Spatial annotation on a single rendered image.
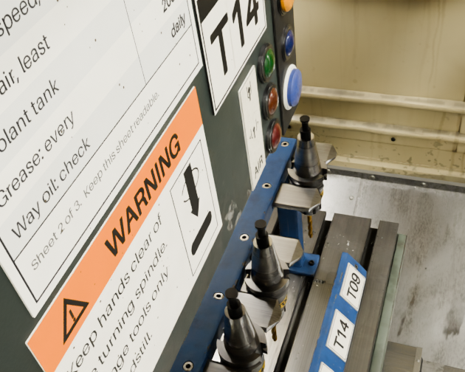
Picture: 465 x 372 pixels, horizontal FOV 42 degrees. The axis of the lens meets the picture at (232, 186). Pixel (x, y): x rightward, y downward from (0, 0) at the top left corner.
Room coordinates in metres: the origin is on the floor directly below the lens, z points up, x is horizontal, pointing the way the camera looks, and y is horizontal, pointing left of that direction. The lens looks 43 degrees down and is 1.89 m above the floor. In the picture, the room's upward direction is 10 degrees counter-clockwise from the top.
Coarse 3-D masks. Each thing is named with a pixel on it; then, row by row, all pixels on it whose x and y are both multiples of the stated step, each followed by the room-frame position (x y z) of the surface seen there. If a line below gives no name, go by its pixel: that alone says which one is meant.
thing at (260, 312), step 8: (240, 296) 0.50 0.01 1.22; (248, 296) 0.50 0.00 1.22; (256, 296) 0.49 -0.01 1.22; (248, 304) 0.48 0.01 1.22; (256, 304) 0.48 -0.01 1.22; (264, 304) 0.48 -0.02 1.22; (272, 304) 0.48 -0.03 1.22; (248, 312) 0.47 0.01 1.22; (256, 312) 0.47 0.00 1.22; (264, 312) 0.47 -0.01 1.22; (272, 312) 0.46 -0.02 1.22; (280, 312) 0.46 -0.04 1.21; (256, 320) 0.46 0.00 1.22; (264, 320) 0.45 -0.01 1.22; (272, 320) 0.45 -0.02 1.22; (264, 328) 0.44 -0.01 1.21
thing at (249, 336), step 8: (224, 312) 0.42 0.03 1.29; (224, 320) 0.42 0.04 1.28; (232, 320) 0.41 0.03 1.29; (240, 320) 0.41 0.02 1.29; (248, 320) 0.42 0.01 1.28; (224, 328) 0.42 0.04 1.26; (232, 328) 0.41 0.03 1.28; (240, 328) 0.41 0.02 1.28; (248, 328) 0.41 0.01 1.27; (224, 336) 0.42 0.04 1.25; (232, 336) 0.41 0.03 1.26; (240, 336) 0.41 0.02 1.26; (248, 336) 0.41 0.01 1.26; (256, 336) 0.42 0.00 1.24; (224, 344) 0.42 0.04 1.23; (232, 344) 0.41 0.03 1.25; (240, 344) 0.40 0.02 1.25; (248, 344) 0.40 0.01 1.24; (256, 344) 0.41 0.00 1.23; (232, 352) 0.40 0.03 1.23; (240, 352) 0.40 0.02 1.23; (248, 352) 0.40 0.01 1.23
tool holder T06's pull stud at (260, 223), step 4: (260, 220) 0.53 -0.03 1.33; (256, 224) 0.52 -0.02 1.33; (260, 224) 0.52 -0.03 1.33; (264, 224) 0.52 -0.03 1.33; (256, 228) 0.52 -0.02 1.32; (260, 228) 0.51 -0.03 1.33; (264, 228) 0.52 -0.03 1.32; (256, 232) 0.53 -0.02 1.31; (260, 232) 0.52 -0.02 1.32; (264, 232) 0.52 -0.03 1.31; (256, 236) 0.52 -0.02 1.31; (260, 236) 0.52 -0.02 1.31; (264, 236) 0.52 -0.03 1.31; (268, 236) 0.52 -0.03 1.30; (256, 240) 0.52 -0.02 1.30; (260, 240) 0.51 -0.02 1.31; (264, 240) 0.51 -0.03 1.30; (268, 240) 0.52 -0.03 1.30; (260, 244) 0.51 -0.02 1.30; (264, 244) 0.51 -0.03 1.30
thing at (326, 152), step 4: (316, 144) 0.79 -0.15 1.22; (320, 144) 0.78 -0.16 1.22; (324, 144) 0.78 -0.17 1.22; (328, 144) 0.78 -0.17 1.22; (332, 144) 0.78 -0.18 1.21; (320, 148) 0.77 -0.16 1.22; (324, 148) 0.77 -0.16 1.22; (328, 148) 0.77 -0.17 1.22; (332, 148) 0.77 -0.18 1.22; (320, 152) 0.76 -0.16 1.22; (324, 152) 0.76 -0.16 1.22; (328, 152) 0.76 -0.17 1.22; (332, 152) 0.76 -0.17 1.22; (336, 152) 0.76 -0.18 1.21; (292, 156) 0.76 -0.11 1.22; (320, 156) 0.75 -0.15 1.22; (324, 156) 0.75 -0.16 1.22; (328, 156) 0.75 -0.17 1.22; (332, 156) 0.75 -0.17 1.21; (292, 160) 0.76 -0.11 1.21; (324, 160) 0.74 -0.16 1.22; (328, 160) 0.74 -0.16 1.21; (332, 160) 0.74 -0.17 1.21
